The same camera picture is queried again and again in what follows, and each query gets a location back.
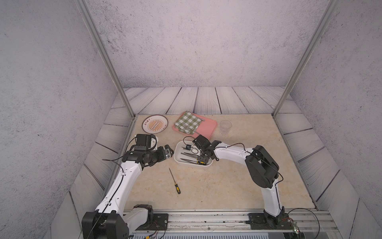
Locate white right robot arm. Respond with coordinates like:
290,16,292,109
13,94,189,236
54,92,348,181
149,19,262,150
193,139,283,218

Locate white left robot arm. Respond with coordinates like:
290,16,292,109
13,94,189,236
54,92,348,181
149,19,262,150
82,145,174,239

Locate white rectangular storage box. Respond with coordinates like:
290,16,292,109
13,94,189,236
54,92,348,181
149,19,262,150
173,140,213,168

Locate pink plastic tray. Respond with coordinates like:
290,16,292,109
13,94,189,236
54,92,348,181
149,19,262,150
172,113,217,139

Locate clear plastic cup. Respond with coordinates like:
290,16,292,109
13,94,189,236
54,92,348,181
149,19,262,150
219,120,232,135

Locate green checkered cloth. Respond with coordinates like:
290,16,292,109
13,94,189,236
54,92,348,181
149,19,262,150
174,111,204,135

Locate round patterned plate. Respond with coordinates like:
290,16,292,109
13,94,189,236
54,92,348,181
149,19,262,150
142,115,168,134

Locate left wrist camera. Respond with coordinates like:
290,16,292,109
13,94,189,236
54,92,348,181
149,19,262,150
164,144,174,159

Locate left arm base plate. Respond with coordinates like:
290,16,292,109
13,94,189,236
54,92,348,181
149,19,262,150
136,213,169,232

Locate metal base rail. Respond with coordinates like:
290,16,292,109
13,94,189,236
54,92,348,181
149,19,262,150
128,208,342,239

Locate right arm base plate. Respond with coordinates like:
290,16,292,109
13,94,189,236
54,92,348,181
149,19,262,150
245,211,293,230

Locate left aluminium frame post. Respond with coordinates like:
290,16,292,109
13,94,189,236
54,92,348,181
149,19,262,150
75,0,135,118

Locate aluminium frame post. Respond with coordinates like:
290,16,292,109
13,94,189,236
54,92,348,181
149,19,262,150
272,0,341,119
75,0,135,118

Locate right aluminium frame post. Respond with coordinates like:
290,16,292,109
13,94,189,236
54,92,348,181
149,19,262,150
272,0,341,119

